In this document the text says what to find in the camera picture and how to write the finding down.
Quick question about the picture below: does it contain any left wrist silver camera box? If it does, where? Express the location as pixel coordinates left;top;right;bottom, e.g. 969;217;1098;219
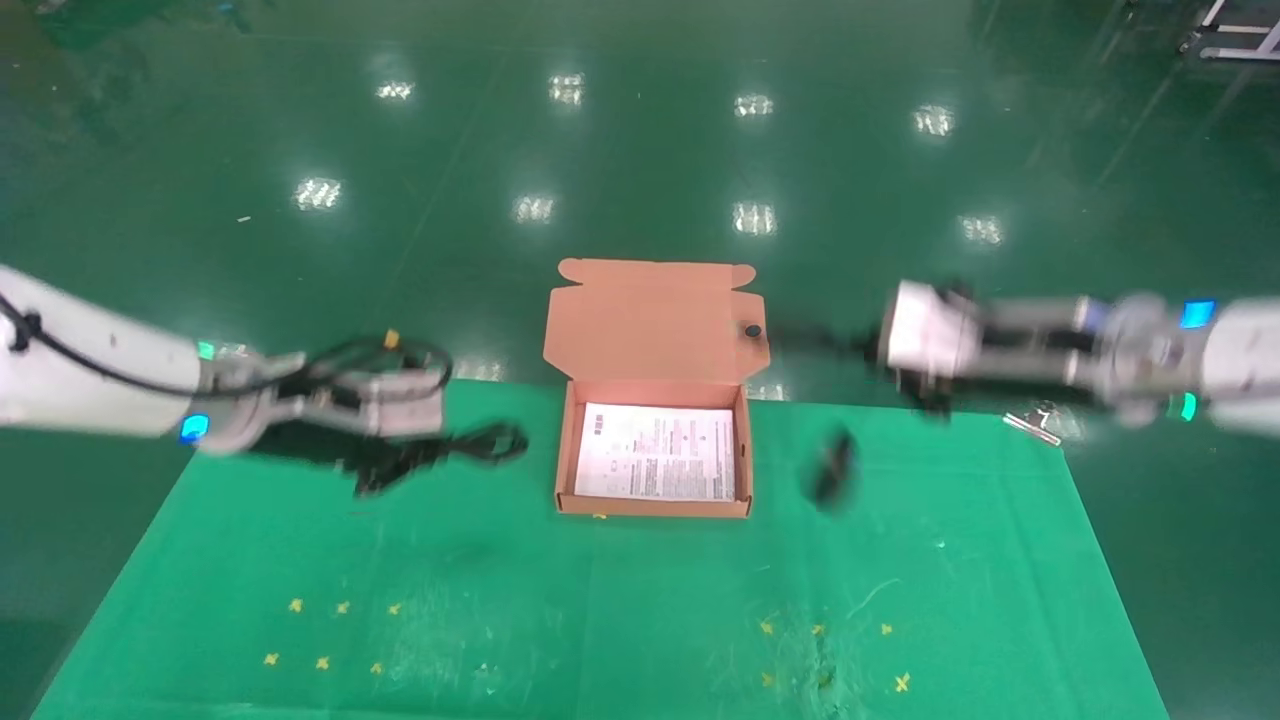
300;370;448;438

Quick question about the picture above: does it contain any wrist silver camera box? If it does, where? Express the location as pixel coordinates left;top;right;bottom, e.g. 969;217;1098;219
300;370;448;438
884;280;983;379

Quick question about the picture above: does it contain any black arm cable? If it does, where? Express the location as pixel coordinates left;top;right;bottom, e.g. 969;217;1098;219
0;295;453;401

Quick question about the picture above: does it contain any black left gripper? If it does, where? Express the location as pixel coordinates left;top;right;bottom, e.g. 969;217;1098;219
245;418;483;499

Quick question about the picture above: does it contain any black wired mouse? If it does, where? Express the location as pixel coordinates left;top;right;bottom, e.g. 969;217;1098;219
808;425;859;513

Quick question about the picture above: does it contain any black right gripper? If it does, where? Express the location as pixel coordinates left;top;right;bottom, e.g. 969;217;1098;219
773;323;953;419

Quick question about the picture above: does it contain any white printed paper leaflet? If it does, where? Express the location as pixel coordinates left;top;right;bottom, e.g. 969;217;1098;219
574;403;738;502

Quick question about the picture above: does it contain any green table mat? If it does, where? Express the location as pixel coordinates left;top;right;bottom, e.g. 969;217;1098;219
30;367;1171;720

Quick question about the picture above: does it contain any metal binder clip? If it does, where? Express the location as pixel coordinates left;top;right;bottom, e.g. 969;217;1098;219
1003;398;1063;447

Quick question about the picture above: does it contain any white metal cart frame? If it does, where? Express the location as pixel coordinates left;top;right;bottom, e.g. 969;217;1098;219
1178;0;1280;63

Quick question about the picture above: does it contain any black data cable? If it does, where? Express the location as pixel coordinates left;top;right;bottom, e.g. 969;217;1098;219
440;423;529;467

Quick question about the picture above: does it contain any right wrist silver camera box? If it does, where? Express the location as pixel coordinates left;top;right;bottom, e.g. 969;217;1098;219
884;280;983;379

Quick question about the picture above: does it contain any orange cardboard box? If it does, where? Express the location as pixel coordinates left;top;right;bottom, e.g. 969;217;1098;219
543;258;769;519

